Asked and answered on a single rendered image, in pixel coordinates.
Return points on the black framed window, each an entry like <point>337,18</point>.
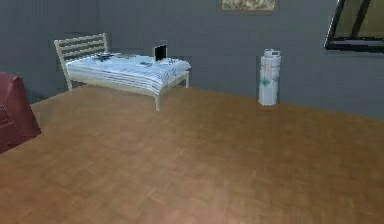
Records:
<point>358,26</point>

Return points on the dark blue cloth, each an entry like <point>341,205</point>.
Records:
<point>102,57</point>

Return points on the cream frame bed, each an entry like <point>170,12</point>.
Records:
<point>126,71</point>

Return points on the framed wall picture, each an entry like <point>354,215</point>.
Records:
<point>248,4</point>

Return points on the black laptop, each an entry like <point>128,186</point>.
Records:
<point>160,52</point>

